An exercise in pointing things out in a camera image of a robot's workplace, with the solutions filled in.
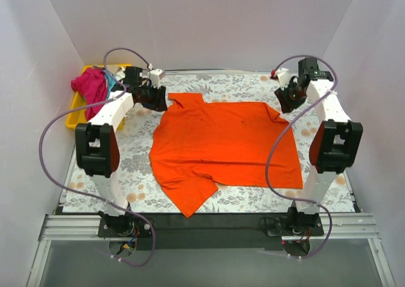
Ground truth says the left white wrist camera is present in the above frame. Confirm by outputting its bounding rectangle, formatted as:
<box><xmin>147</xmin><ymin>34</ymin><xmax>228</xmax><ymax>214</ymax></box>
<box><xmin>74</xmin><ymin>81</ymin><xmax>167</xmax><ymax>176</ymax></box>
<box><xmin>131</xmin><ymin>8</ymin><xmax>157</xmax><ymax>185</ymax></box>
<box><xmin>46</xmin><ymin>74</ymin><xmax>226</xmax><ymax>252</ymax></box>
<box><xmin>142</xmin><ymin>68</ymin><xmax>166</xmax><ymax>89</ymax></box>

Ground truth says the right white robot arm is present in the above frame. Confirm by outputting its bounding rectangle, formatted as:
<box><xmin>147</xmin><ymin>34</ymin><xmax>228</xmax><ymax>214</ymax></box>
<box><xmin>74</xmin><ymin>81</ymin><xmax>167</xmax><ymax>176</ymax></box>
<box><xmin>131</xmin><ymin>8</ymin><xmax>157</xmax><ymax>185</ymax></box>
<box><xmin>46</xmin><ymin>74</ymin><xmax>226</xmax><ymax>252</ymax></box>
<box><xmin>271</xmin><ymin>55</ymin><xmax>363</xmax><ymax>235</ymax></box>

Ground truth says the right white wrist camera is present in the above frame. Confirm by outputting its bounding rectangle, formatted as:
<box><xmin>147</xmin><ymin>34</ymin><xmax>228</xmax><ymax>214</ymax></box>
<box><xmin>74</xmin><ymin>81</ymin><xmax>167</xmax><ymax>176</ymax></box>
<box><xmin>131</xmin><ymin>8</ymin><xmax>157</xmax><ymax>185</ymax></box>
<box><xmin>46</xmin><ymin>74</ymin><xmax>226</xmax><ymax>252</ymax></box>
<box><xmin>271</xmin><ymin>68</ymin><xmax>291</xmax><ymax>90</ymax></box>

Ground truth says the aluminium mounting rail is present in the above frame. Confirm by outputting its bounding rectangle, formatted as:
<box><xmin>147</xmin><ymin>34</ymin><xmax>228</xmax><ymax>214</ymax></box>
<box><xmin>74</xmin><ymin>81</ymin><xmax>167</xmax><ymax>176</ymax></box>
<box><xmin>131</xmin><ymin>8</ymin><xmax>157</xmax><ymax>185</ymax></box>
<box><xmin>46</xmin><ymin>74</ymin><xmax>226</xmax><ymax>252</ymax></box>
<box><xmin>40</xmin><ymin>213</ymin><xmax>379</xmax><ymax>240</ymax></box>

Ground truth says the teal t shirt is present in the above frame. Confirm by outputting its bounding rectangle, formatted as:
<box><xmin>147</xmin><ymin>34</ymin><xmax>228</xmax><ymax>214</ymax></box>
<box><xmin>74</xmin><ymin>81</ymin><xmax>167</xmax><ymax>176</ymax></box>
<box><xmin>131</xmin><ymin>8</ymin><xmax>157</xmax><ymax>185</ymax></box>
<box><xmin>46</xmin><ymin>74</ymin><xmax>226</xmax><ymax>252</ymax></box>
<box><xmin>104</xmin><ymin>71</ymin><xmax>116</xmax><ymax>100</ymax></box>

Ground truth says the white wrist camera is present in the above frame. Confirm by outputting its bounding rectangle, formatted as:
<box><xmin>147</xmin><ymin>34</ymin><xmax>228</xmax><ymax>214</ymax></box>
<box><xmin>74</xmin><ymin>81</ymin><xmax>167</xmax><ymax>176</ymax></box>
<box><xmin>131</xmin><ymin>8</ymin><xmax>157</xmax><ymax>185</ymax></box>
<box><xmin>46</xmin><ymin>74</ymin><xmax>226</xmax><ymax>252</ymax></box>
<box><xmin>142</xmin><ymin>68</ymin><xmax>166</xmax><ymax>89</ymax></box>
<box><xmin>271</xmin><ymin>68</ymin><xmax>291</xmax><ymax>90</ymax></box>

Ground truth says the white t shirt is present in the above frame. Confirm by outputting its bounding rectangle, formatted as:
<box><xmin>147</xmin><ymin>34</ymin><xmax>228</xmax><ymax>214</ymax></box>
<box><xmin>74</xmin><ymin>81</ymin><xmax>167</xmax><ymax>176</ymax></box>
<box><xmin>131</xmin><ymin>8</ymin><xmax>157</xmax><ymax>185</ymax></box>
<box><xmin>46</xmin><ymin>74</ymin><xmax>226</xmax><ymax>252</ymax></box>
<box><xmin>114</xmin><ymin>66</ymin><xmax>126</xmax><ymax>82</ymax></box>

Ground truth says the magenta t shirt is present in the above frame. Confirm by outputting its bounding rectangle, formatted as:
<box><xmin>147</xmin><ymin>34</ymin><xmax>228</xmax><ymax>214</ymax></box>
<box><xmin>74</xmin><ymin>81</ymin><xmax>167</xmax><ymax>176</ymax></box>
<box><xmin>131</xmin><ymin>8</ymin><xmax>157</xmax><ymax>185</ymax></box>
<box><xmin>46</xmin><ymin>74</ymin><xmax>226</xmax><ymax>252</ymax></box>
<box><xmin>71</xmin><ymin>68</ymin><xmax>108</xmax><ymax>104</ymax></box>

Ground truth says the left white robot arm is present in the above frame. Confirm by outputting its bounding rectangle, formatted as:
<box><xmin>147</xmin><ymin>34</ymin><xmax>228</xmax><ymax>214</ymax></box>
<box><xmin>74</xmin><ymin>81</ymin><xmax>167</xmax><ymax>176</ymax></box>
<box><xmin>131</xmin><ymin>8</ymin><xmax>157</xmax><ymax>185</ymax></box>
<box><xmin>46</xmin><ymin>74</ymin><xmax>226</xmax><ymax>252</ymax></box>
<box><xmin>75</xmin><ymin>66</ymin><xmax>167</xmax><ymax>236</ymax></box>

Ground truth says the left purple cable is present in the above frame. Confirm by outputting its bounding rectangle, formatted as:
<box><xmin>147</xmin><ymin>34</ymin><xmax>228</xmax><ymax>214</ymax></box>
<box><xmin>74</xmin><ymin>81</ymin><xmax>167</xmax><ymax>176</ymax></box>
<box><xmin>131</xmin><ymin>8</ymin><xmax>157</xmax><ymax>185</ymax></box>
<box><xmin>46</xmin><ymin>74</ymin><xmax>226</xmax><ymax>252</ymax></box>
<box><xmin>39</xmin><ymin>47</ymin><xmax>157</xmax><ymax>267</ymax></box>

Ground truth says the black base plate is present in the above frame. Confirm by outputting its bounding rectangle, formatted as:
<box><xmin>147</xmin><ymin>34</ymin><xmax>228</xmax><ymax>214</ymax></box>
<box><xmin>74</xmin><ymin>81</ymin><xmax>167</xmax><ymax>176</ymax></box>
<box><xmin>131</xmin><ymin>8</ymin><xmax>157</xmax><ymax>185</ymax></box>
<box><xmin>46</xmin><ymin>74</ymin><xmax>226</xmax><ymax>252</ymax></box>
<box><xmin>97</xmin><ymin>211</ymin><xmax>325</xmax><ymax>252</ymax></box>

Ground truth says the floral patterned table mat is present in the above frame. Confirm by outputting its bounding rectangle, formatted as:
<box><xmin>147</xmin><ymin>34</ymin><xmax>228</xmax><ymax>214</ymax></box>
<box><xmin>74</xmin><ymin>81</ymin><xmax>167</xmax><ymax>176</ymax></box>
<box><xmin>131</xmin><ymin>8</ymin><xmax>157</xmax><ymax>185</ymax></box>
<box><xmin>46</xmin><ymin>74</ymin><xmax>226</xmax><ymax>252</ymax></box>
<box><xmin>63</xmin><ymin>73</ymin><xmax>355</xmax><ymax>213</ymax></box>

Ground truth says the orange t shirt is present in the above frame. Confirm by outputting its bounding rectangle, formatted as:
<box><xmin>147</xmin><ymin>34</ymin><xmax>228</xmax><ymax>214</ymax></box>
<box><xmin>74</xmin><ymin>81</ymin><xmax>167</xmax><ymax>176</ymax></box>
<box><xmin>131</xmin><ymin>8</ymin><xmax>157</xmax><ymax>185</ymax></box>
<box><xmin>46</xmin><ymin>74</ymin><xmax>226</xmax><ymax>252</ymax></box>
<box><xmin>149</xmin><ymin>93</ymin><xmax>303</xmax><ymax>217</ymax></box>

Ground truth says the yellow plastic bin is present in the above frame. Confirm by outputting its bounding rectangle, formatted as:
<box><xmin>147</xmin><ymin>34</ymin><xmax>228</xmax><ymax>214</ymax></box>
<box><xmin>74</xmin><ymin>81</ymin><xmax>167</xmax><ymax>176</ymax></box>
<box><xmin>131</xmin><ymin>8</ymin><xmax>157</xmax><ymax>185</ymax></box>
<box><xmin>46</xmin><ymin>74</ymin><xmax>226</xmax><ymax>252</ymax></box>
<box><xmin>66</xmin><ymin>64</ymin><xmax>132</xmax><ymax>130</ymax></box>

